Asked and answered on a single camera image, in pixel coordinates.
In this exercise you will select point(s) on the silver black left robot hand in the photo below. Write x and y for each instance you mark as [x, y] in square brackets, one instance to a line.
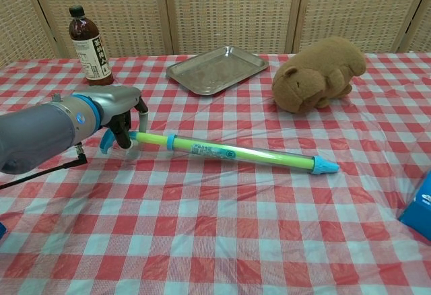
[116, 101]

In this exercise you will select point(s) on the green blue water squirter tube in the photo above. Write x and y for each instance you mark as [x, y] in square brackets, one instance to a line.
[235, 155]

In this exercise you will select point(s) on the brown tea bottle black cap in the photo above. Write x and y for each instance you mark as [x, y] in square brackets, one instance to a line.
[91, 56]

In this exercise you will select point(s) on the rectangular stainless steel tray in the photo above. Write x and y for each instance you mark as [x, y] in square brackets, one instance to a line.
[215, 69]

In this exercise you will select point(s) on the red white checkered tablecloth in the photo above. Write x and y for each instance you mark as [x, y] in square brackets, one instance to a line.
[215, 224]

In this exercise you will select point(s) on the long blue Oreo box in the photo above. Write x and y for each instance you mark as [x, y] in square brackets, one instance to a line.
[2, 231]

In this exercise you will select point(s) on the brown capybara plush toy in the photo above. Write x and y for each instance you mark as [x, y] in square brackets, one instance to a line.
[320, 72]

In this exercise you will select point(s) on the blue chocolate cookie box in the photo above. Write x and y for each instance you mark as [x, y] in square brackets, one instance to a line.
[421, 207]

